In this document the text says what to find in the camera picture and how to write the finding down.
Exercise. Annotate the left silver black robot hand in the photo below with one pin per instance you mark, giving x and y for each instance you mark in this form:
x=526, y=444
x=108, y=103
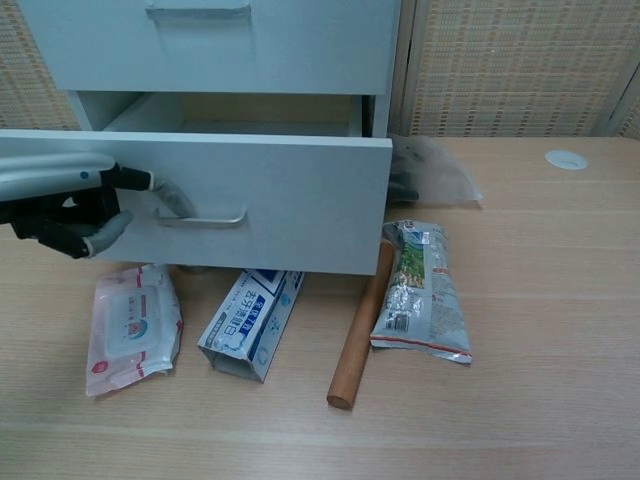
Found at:
x=50, y=175

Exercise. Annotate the white lowest-tier drawer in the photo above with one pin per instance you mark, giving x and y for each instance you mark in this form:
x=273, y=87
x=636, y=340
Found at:
x=310, y=200

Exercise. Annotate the white middle-tier drawer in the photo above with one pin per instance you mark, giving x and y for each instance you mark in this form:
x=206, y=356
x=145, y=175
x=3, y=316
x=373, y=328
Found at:
x=300, y=50

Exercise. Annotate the white three-drawer cabinet body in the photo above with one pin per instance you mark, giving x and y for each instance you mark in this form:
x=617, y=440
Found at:
x=381, y=117

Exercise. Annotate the woven bamboo screen panel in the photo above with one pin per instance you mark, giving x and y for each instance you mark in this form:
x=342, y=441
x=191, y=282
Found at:
x=510, y=65
x=30, y=75
x=630, y=100

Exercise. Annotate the pink wet wipes pack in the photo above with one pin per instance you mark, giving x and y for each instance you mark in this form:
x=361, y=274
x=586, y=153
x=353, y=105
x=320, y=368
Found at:
x=130, y=330

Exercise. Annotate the blue white toothpaste box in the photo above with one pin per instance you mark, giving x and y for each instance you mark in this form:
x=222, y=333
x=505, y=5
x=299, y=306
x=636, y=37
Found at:
x=247, y=325

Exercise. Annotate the wooden rolling pin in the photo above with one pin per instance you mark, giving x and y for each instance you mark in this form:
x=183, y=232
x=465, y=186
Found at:
x=360, y=330

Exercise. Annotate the clear plastic bag black contents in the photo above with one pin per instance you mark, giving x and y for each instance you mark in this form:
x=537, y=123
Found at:
x=435, y=175

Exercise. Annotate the silver green snack bag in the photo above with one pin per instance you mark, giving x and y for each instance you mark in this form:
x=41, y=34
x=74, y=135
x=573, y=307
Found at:
x=425, y=300

